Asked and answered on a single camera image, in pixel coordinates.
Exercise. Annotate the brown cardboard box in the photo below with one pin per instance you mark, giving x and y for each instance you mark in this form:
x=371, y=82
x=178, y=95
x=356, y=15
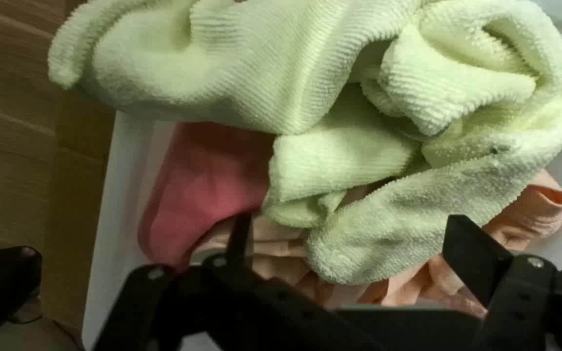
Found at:
x=79, y=226

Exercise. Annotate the black stand base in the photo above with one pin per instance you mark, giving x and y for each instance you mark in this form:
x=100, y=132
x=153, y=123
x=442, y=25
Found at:
x=1, y=285

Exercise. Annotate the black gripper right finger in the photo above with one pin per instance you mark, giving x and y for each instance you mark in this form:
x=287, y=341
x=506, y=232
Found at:
x=522, y=304

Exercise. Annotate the pale yellow terry towel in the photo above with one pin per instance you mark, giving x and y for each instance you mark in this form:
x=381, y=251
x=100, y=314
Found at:
x=229, y=64

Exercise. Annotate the peach t-shirt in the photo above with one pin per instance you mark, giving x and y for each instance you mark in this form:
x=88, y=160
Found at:
x=282, y=255

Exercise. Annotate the pink cloth garment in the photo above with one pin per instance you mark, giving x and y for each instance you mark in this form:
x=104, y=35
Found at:
x=203, y=187

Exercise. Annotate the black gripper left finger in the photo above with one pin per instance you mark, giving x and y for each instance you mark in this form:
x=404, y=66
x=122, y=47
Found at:
x=164, y=312

